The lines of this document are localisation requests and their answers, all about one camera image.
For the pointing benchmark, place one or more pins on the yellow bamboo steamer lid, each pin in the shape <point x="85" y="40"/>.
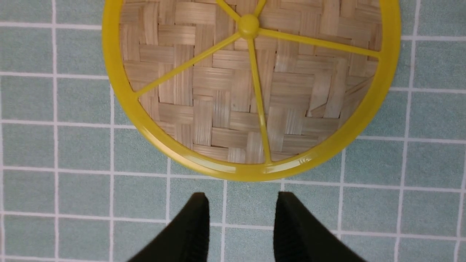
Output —
<point x="251" y="90"/>

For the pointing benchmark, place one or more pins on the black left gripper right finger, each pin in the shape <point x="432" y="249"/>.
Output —
<point x="299" y="237"/>

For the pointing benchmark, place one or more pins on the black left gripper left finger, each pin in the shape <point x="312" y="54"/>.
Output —
<point x="185" y="238"/>

